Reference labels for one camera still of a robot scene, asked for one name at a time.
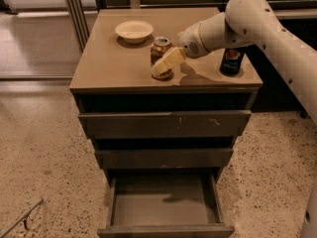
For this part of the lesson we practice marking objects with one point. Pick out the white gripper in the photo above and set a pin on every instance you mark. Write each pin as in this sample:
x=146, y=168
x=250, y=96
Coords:
x=192, y=43

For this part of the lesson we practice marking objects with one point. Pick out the metal window frame post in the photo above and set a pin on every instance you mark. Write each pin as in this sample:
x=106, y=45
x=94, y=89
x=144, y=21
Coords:
x=79, y=23

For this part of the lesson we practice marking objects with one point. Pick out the grey drawer cabinet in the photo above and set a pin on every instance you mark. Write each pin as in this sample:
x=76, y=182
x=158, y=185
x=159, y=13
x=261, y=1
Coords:
x=115, y=77

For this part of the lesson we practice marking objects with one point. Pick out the white bowl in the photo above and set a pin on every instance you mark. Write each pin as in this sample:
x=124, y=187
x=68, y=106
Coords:
x=134, y=32

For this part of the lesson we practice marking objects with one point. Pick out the middle grey drawer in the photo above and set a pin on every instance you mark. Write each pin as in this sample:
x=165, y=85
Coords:
x=164, y=159

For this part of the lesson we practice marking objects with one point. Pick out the open bottom grey drawer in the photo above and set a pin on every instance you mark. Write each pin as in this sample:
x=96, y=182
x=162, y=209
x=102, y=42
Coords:
x=166, y=205

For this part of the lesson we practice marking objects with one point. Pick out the orange soda can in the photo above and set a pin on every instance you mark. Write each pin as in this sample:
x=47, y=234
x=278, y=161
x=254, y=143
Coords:
x=159, y=47

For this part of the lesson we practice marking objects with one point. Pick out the top grey drawer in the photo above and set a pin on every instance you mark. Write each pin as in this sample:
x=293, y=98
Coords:
x=186, y=124

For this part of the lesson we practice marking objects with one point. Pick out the blue pepsi can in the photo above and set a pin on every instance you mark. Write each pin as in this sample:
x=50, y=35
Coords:
x=231, y=61

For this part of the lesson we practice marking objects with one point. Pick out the metal rod on floor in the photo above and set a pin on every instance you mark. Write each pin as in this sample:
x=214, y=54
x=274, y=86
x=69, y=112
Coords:
x=22, y=218

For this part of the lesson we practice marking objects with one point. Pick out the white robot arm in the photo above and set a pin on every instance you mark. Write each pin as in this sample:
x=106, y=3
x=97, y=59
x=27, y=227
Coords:
x=268, y=190

